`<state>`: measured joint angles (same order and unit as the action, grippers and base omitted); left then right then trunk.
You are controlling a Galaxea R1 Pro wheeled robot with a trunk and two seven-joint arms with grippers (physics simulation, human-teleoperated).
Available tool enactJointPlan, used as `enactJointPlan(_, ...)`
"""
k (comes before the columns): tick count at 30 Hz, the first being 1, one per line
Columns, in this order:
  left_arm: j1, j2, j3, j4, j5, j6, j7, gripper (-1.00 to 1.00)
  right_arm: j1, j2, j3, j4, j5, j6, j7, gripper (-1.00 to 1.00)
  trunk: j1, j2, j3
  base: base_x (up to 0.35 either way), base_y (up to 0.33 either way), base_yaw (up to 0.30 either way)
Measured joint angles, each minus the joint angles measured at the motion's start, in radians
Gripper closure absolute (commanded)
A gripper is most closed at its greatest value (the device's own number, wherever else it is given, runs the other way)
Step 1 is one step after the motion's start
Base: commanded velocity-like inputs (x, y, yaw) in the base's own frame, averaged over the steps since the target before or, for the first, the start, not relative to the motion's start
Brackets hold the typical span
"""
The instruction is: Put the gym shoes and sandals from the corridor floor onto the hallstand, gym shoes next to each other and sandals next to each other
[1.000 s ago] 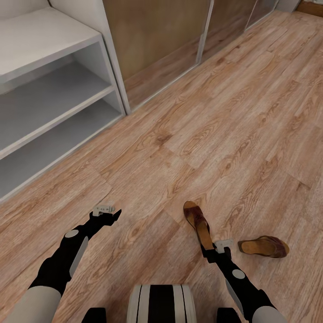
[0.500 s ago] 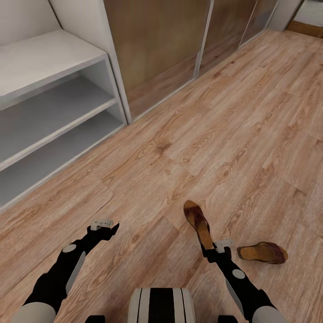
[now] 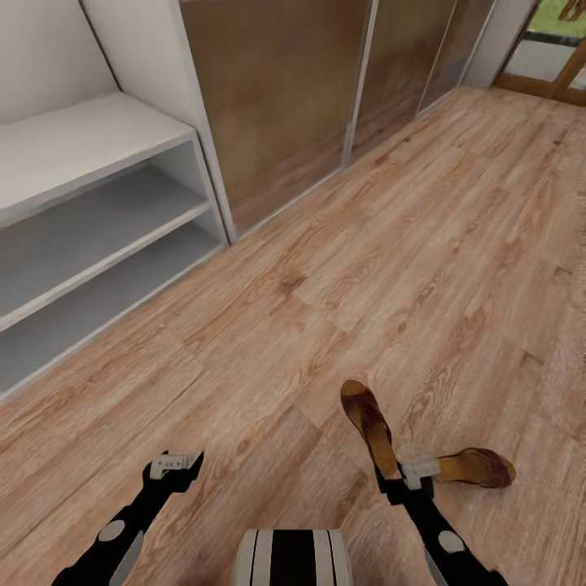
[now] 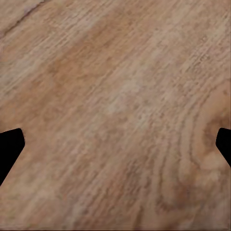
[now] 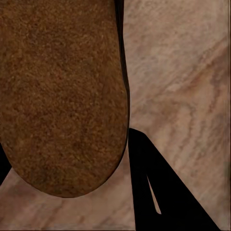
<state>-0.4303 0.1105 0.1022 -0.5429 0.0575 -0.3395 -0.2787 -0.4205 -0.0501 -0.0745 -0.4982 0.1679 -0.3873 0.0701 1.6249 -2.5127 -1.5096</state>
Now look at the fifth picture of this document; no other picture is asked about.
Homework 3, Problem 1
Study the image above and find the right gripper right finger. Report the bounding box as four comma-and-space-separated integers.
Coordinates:
128, 128, 220, 231

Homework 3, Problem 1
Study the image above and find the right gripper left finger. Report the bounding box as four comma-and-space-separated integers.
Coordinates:
0, 143, 12, 186

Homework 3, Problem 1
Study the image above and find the sandal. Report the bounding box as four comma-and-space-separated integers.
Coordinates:
0, 0, 130, 198

